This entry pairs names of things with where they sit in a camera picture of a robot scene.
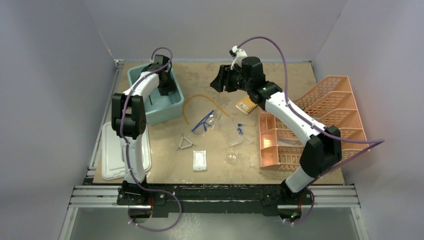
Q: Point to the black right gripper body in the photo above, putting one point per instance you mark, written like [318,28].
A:
[236,80]

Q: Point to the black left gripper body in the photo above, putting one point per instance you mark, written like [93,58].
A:
[168,86]

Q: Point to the clear petri dish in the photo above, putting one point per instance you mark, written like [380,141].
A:
[232,156]

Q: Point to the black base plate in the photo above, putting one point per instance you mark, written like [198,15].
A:
[269,200]

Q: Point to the yellow spiral notebook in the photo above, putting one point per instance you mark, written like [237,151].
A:
[246,105]

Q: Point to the white sachet packet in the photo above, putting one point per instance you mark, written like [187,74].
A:
[199,160]

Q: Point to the orange plastic file organizer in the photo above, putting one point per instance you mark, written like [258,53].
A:
[331,102]

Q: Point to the clear plastic tube rack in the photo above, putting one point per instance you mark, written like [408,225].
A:
[228,127]

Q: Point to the blue capped pipette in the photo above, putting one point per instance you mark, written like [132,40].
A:
[242,133]
[245,124]

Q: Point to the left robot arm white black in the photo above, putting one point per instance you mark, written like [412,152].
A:
[129,121]

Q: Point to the white plastic bin lid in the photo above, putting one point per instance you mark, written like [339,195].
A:
[112,164]

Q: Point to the blue safety glasses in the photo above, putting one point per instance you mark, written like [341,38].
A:
[206,123]

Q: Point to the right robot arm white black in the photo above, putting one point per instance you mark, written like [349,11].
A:
[322,148]

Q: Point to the clay pipe triangle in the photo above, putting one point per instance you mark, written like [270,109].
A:
[185,143]

